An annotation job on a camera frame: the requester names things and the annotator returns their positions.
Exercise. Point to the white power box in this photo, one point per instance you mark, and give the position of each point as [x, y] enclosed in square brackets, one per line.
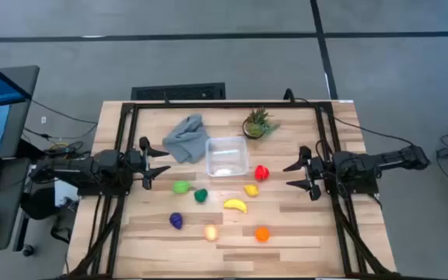
[65, 192]

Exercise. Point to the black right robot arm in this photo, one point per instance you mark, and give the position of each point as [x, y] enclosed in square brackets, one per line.
[364, 161]

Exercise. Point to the potted succulent plant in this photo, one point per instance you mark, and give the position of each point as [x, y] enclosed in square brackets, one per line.
[256, 126]

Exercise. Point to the clear plastic tupperware container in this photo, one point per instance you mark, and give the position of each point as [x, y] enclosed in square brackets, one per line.
[226, 155]

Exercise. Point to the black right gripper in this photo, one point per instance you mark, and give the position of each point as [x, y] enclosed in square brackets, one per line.
[320, 170]

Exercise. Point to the light green toy pear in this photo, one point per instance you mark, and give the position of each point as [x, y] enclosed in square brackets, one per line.
[181, 187]

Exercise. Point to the dark green toy vegetable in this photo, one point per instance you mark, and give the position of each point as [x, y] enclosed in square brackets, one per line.
[200, 195]

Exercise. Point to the purple toy grapes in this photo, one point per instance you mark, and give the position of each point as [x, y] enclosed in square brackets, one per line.
[176, 221]

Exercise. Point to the yellow toy banana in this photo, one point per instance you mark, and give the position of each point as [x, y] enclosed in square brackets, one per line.
[235, 204]

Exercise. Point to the yellow toy lemon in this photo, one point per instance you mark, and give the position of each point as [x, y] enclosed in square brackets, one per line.
[251, 190]

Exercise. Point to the peach toy fruit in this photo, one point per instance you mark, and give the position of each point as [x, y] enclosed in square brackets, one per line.
[211, 233]

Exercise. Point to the black floor vent grille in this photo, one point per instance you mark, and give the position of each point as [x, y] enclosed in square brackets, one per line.
[177, 92]

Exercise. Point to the grey desk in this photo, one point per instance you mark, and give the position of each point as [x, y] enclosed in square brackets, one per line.
[8, 210]

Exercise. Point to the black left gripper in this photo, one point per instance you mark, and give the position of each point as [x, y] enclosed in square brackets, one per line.
[135, 165]

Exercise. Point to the red toy bell pepper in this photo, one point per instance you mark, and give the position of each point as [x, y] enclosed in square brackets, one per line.
[261, 173]

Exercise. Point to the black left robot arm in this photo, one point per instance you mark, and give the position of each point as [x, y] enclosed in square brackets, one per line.
[76, 167]

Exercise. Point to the grey cloth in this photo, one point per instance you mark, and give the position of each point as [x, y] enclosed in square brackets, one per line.
[187, 140]

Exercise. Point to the white floor outlet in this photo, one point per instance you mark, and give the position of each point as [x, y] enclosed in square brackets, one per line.
[43, 120]

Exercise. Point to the orange toy tangerine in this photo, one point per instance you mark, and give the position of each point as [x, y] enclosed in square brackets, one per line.
[262, 234]

